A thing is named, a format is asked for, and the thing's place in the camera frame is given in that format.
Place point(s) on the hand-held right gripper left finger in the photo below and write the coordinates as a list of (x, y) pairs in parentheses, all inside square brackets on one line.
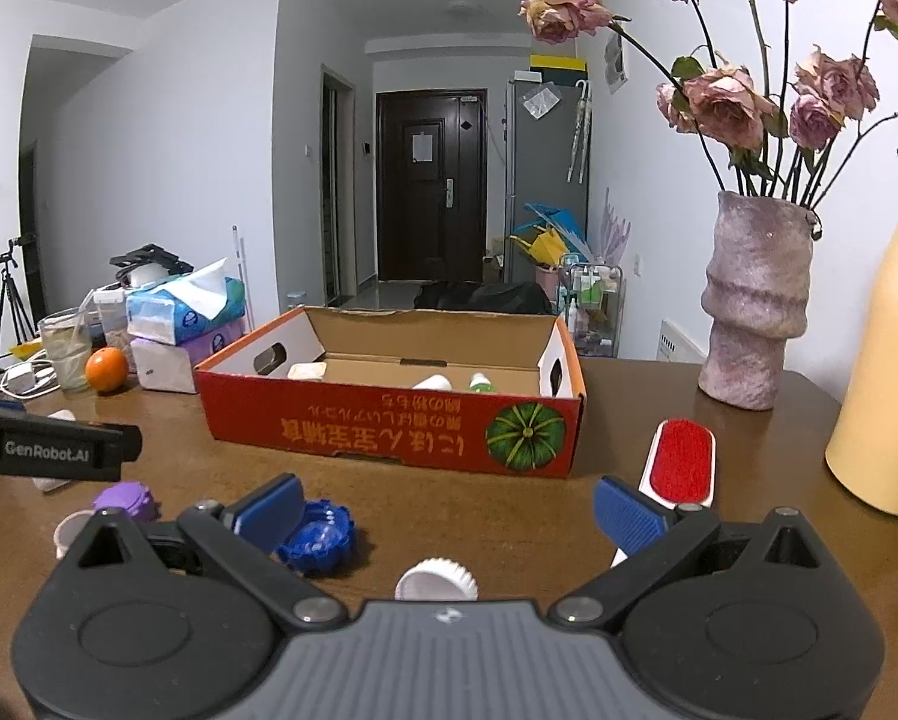
[(269, 514)]

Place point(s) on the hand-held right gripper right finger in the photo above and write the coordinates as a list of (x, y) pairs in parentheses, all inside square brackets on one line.
[(629, 514)]

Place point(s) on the translucent white plastic box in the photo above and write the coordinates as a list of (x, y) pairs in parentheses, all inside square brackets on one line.
[(60, 417)]

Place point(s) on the blue gear-shaped lid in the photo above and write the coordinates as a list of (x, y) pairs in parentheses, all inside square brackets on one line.
[(318, 540)]

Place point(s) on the purple gear-shaped lid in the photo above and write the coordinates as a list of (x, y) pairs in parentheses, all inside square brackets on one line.
[(125, 501)]

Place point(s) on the white lint brush red pad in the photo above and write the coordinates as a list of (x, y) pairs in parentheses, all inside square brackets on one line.
[(678, 457)]

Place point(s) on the red cardboard box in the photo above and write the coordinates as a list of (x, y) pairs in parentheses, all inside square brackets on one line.
[(389, 427)]

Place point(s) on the white charger plug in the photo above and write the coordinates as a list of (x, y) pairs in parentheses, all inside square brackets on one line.
[(306, 370)]

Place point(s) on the white ribbed cap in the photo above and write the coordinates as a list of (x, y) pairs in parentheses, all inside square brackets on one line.
[(435, 581)]

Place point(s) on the green transparent plastic box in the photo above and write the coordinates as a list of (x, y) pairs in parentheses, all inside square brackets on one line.
[(483, 388)]

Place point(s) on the white plastic bottle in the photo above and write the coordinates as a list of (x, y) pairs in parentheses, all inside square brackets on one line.
[(432, 382)]

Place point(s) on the yellow flat item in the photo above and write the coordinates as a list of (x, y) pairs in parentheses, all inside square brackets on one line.
[(25, 350)]

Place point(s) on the orange fruit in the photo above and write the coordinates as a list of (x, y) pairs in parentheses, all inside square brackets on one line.
[(107, 370)]

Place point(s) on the clear glass cup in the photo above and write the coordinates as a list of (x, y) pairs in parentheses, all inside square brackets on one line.
[(65, 352)]

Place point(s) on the white carton box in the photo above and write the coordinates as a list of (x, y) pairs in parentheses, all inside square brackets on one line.
[(164, 367)]

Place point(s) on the black tripod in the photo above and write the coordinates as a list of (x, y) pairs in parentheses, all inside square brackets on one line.
[(12, 292)]

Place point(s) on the clear plastic jar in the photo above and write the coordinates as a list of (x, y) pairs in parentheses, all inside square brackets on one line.
[(111, 319)]

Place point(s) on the blue tissue pack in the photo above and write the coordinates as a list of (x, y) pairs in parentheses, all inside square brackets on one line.
[(171, 315)]

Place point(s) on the purple tissue pack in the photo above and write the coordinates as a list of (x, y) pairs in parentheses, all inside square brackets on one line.
[(220, 341)]

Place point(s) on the black folding stand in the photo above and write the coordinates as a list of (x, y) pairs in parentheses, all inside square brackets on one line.
[(149, 259)]

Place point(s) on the storage cart with bottles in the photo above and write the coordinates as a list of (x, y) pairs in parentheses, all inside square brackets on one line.
[(591, 300)]

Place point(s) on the pink textured vase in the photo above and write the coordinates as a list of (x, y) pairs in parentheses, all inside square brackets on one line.
[(756, 300)]

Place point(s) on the purple wing decoration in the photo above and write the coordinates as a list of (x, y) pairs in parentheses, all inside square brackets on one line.
[(615, 229)]

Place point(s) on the yellow thermos jug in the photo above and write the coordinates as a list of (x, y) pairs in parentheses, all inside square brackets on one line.
[(892, 360)]

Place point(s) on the dark wooden door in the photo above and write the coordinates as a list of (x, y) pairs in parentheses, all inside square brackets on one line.
[(430, 225)]

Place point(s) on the grey refrigerator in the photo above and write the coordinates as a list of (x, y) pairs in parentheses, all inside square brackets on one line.
[(543, 165)]

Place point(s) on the hanging clear umbrella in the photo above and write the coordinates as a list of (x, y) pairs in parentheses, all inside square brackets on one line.
[(580, 127)]

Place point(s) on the white paper notice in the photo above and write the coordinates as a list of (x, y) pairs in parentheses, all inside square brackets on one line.
[(422, 146)]

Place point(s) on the bunch of dried pink roses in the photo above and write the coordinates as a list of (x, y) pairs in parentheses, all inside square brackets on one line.
[(726, 101)]

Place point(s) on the yellow and black box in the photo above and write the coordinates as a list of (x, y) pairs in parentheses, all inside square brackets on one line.
[(558, 71)]

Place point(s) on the wall poster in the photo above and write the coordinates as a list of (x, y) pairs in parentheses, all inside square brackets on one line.
[(615, 60)]

